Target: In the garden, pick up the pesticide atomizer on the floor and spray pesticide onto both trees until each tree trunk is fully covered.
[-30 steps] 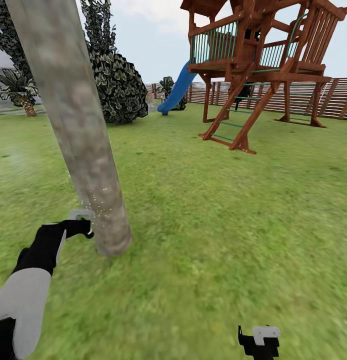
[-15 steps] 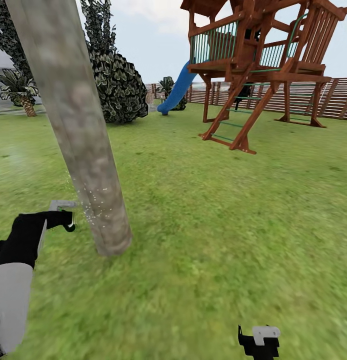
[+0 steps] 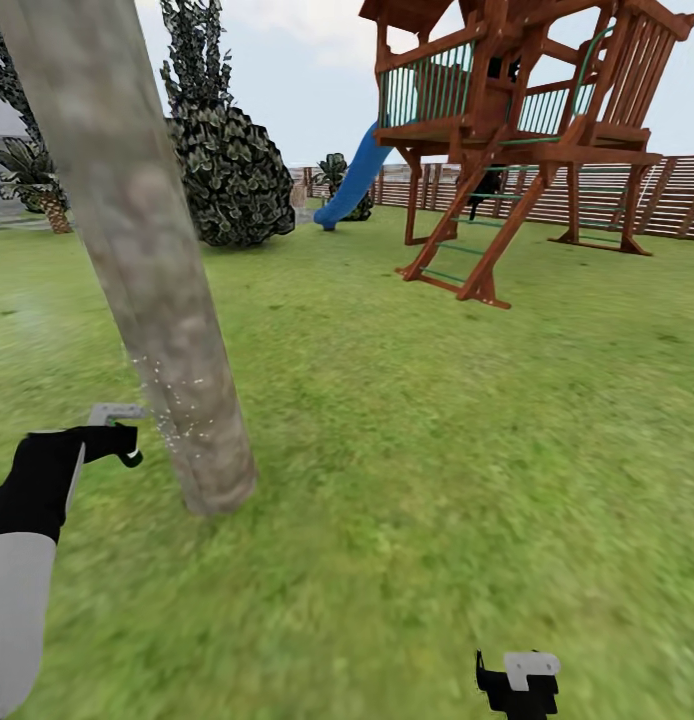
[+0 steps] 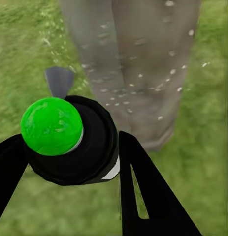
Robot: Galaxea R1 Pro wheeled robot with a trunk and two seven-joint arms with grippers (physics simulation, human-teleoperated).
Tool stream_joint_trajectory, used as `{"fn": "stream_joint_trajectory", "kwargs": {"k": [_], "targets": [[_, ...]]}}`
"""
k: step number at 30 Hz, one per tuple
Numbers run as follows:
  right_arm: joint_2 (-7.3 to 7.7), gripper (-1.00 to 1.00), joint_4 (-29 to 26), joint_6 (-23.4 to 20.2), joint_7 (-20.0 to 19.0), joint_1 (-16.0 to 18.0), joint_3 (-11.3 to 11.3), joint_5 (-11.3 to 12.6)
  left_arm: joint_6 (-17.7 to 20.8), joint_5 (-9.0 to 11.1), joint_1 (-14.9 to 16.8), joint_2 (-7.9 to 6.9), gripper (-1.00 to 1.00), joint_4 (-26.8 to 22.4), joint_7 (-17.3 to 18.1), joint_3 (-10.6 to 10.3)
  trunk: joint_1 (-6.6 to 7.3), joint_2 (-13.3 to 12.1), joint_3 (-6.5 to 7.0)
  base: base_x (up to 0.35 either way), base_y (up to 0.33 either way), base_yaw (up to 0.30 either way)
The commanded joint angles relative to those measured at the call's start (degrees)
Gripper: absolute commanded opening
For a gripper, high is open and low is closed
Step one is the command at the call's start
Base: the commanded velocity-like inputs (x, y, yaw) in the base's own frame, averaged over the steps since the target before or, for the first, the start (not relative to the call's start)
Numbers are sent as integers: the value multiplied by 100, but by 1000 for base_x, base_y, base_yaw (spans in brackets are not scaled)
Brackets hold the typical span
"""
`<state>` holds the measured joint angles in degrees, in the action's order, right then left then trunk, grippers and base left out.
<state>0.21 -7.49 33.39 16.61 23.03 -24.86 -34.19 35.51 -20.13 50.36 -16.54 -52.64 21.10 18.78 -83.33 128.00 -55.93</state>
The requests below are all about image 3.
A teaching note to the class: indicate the garden chair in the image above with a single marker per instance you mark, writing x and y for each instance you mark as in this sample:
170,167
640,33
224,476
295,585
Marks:
297,198

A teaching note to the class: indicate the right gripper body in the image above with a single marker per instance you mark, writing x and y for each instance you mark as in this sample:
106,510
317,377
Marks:
537,701

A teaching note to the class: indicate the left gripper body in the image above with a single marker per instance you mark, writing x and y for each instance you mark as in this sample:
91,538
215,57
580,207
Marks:
117,439

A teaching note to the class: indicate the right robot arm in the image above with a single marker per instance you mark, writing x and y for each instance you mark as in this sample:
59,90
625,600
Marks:
526,691

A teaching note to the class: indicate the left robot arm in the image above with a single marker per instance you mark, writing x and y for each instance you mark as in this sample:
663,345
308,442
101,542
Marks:
34,503

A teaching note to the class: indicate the pesticide atomizer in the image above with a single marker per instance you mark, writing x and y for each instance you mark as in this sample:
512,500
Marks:
131,460

